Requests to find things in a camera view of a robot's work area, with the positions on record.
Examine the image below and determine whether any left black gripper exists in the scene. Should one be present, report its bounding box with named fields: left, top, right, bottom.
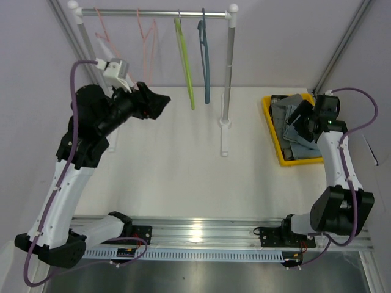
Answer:
left=97, top=78, right=170, bottom=136

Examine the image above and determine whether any light blue denim garment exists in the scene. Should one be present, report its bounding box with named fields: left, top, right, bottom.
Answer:
left=282, top=124, right=321, bottom=161

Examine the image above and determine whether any pink wire hanger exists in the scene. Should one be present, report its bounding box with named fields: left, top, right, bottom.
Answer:
left=136, top=9, right=157, bottom=85
left=94, top=7, right=122, bottom=59

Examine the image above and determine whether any white skirt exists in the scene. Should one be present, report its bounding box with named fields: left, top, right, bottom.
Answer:
left=96, top=36, right=136, bottom=87

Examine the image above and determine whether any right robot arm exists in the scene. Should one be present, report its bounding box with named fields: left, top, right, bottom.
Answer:
left=279, top=94, right=375, bottom=247

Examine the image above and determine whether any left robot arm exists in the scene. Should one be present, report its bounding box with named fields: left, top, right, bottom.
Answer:
left=15, top=82, right=171, bottom=269

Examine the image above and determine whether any lime green hanger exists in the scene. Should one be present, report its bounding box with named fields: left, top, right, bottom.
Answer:
left=174, top=17, right=196, bottom=110

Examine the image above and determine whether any blue-grey plastic hanger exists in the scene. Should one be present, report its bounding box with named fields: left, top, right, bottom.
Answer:
left=197, top=8, right=211, bottom=104

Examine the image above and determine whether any grey folded garment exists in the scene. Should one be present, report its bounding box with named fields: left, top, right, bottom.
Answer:
left=269, top=93, right=315, bottom=121

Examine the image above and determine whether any yellow plastic bin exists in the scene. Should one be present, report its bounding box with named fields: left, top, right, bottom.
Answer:
left=261, top=96, right=323, bottom=167

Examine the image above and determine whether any white clothes rack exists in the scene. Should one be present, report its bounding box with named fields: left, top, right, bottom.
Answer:
left=68, top=1, right=239, bottom=157

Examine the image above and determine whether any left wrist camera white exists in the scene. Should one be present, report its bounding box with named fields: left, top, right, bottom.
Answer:
left=95, top=58, right=132, bottom=93

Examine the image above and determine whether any left black mount plate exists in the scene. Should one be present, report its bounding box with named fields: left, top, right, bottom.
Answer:
left=130, top=225, right=153, bottom=245

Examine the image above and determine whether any black mount plate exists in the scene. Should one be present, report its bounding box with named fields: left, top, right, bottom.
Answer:
left=253, top=226, right=316, bottom=248
left=130, top=225, right=153, bottom=245

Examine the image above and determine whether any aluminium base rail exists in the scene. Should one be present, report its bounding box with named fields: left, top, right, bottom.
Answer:
left=70, top=215, right=373, bottom=251

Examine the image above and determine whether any right black mount plate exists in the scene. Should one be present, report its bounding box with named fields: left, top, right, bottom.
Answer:
left=253, top=226, right=316, bottom=248

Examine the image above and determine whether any perforated cable tray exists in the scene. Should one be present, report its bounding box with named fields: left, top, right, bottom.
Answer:
left=83, top=247, right=284, bottom=263

